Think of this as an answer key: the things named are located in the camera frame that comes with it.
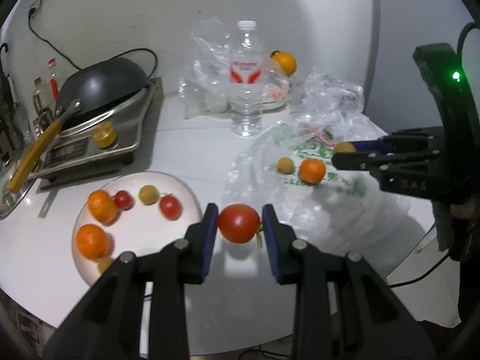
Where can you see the stainless induction cooker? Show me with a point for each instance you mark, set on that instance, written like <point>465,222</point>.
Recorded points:
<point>101,146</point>

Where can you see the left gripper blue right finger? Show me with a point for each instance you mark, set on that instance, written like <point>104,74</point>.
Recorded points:
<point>275,246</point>

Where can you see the large orange with leaf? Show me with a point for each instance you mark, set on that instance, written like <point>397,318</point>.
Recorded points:
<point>286,61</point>

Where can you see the crumpled clear plastic bag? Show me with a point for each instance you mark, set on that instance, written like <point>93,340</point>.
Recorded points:
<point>334,106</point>

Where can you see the black umbrella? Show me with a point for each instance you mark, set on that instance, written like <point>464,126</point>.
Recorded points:
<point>8,89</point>

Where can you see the grey refrigerator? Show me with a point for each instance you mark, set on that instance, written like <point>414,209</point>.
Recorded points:
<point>399,98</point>

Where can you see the printed plastic fruit bag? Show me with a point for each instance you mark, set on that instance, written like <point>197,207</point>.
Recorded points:
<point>345,211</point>

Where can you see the red cherry tomato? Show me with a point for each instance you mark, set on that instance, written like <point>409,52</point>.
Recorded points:
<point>170,207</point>
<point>239,223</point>
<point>123,200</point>

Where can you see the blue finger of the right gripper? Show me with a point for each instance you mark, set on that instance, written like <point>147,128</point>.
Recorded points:
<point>378,146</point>
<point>353,161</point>

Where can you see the clear water bottle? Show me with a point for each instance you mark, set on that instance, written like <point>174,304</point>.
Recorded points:
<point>245,73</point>

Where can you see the red label sauce bottle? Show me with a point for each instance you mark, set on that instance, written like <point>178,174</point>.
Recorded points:
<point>56,77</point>

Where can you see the mandarin orange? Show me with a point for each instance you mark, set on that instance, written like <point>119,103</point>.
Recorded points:
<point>102,206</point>
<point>92,242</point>
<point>312,171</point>

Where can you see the cooking oil bottle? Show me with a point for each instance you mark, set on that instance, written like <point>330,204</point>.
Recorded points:
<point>41,98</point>

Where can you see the yellow cherry tomato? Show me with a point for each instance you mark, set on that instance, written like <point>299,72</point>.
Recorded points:
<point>104,263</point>
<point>148,195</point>
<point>344,147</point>
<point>286,166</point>

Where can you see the white round plate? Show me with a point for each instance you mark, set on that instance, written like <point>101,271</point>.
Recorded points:
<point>143,229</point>

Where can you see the white plate with bag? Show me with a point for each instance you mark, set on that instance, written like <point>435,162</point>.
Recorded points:
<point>275,94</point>

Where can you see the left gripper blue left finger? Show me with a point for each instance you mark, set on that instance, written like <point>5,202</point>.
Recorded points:
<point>208,232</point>

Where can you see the left wall socket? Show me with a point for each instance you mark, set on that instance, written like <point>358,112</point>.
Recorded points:
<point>35,8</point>

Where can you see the black wok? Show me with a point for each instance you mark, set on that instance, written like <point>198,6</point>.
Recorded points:
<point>85,95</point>

